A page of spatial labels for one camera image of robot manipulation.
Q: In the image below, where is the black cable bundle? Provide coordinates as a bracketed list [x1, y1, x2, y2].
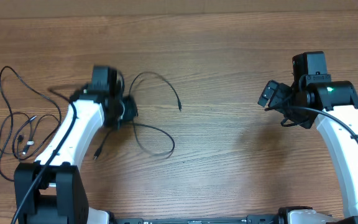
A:
[92, 71, 183, 161]

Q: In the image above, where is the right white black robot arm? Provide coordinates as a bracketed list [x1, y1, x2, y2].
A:
[258, 51, 358, 223]

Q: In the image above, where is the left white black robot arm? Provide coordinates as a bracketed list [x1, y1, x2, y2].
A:
[12, 65, 135, 223]

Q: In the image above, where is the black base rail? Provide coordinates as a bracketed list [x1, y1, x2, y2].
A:
[107, 205, 332, 224]

